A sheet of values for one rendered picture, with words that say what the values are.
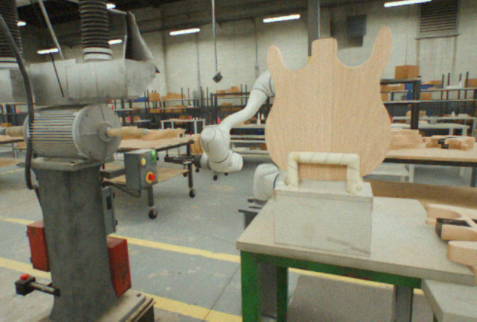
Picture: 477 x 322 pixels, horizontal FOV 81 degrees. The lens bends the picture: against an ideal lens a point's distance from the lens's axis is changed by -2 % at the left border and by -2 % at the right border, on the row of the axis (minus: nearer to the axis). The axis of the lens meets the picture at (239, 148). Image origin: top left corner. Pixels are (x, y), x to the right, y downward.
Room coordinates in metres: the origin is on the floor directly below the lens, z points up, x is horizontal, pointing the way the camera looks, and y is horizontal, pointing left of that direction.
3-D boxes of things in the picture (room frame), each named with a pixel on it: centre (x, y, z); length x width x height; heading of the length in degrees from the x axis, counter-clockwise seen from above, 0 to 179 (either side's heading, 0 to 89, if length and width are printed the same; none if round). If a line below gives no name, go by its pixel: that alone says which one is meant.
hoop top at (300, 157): (0.79, -0.23, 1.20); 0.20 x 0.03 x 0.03; 68
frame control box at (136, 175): (1.55, 0.62, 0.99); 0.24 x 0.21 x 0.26; 69
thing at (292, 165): (0.82, -0.16, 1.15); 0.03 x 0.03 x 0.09
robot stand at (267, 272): (1.80, -0.17, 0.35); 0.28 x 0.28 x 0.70; 62
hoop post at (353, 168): (0.76, -0.31, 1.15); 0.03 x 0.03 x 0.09
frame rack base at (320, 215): (0.84, -0.25, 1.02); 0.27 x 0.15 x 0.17; 69
